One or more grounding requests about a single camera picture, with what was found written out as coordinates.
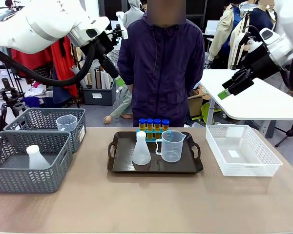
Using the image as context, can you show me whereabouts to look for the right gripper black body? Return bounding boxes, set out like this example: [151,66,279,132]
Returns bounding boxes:
[241,51,281,80]

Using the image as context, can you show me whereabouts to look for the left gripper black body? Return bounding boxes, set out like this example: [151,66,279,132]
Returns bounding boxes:
[92,31,116,59]

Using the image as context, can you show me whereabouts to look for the translucent white conical flask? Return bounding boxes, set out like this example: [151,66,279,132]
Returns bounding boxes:
[132,131,152,165]
[26,144,51,170]

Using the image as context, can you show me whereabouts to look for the clear plastic measuring beaker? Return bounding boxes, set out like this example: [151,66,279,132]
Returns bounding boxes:
[155,130,186,163]
[56,115,78,132]

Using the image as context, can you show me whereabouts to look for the brown cardboard tube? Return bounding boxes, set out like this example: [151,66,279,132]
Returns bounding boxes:
[95,69,102,90]

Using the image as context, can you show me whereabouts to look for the white background table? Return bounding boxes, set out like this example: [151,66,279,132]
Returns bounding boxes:
[199,69,293,139]

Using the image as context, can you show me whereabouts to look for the grey storage bin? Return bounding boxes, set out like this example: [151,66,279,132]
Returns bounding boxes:
[82,81,117,106]

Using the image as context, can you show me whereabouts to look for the mannequin lying on floor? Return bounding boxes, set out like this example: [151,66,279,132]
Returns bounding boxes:
[103,85,134,125]

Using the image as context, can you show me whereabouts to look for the figure in grey hoodie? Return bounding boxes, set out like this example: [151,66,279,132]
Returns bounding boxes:
[123,0,145,29]

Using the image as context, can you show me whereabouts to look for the green plastic chair part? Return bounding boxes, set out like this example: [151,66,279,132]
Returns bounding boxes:
[200,102,222,124]

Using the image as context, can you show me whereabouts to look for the red hanging cloth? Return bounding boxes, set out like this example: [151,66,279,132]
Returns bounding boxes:
[9,36,79,97]

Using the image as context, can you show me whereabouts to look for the mannequin in navy top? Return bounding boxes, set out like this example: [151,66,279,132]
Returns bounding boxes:
[246,0,275,35]

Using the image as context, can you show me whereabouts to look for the person in navy coat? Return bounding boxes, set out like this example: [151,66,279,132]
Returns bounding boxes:
[116,0,206,128]

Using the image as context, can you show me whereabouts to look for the mannequin in beige coat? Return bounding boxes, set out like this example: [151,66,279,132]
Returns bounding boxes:
[208,3,245,70]

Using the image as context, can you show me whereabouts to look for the brown cardboard box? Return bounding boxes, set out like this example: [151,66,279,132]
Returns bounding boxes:
[187,89,210,117]

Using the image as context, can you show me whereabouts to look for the white background chair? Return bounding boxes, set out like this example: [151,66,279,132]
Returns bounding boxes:
[205,20,222,36]

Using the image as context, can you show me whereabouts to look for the black floor stand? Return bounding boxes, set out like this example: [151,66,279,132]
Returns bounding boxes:
[274,120,293,148]

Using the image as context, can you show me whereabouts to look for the pile of clothes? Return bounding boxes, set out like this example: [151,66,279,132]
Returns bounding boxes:
[23,84,54,108]

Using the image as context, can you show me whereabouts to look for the blue test tube rack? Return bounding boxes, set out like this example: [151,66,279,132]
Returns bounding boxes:
[136,128,173,143]

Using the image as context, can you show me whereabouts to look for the white perforated plastic basket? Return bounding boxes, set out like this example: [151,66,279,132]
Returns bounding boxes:
[205,124,283,177]

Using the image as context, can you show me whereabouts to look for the grey basket holding beaker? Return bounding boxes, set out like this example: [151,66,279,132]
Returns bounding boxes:
[3,108,86,154]

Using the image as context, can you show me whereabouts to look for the dark grey serving tray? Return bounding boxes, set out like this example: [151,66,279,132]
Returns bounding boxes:
[106,131,204,174]

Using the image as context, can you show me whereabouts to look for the grey basket holding flask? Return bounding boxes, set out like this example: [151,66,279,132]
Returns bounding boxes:
[0,131,73,194]

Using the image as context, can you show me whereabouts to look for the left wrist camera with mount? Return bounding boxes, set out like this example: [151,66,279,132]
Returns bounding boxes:
[107,23,129,41]

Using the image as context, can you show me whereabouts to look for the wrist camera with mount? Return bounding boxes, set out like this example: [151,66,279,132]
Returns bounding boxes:
[107,23,129,41]
[243,39,264,61]

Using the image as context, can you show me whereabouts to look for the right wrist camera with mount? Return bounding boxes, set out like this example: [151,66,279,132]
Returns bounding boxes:
[243,39,264,61]

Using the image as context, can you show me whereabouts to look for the black left arm hose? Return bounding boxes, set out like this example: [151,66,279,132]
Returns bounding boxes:
[0,41,98,87]

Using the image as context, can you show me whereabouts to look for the black camera tripod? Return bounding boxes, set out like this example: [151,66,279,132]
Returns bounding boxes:
[0,78,27,132]

